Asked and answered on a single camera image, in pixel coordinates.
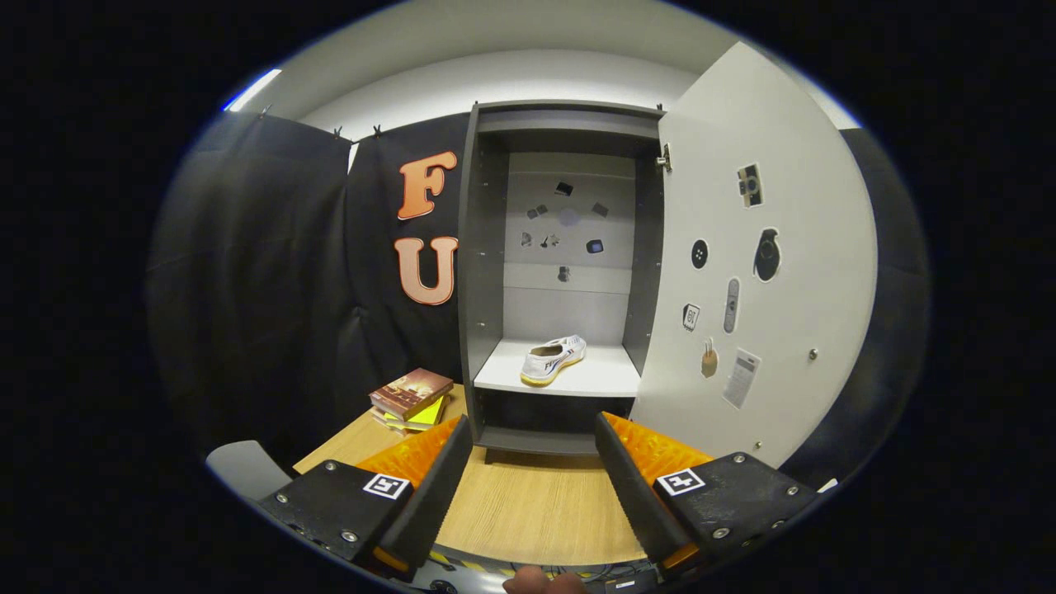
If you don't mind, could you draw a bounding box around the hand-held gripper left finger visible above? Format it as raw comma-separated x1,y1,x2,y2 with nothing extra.
257,414,474,578

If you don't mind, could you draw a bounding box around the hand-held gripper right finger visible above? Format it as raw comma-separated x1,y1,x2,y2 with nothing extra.
594,411,819,574

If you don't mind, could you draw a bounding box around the white canvas shoe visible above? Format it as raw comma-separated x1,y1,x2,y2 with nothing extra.
520,334,588,387

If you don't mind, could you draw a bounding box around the dark grey shoe cabinet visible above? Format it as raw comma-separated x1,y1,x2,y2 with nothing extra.
456,99,667,456

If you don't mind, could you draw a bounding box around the beige shoe cabinet door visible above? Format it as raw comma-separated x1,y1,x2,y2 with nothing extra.
631,41,878,469

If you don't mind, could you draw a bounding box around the light grey cabinet shelf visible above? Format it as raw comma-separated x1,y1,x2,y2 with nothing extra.
473,341,643,398

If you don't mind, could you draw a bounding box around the yellow book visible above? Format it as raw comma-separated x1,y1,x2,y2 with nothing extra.
384,396,450,430

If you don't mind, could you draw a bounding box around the brown cover book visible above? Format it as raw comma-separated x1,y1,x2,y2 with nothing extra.
369,368,455,422

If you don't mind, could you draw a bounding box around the black backdrop cloth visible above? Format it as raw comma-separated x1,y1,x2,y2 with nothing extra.
147,111,933,488

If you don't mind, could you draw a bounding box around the ceiling light strip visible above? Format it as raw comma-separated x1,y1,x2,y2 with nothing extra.
221,68,283,113

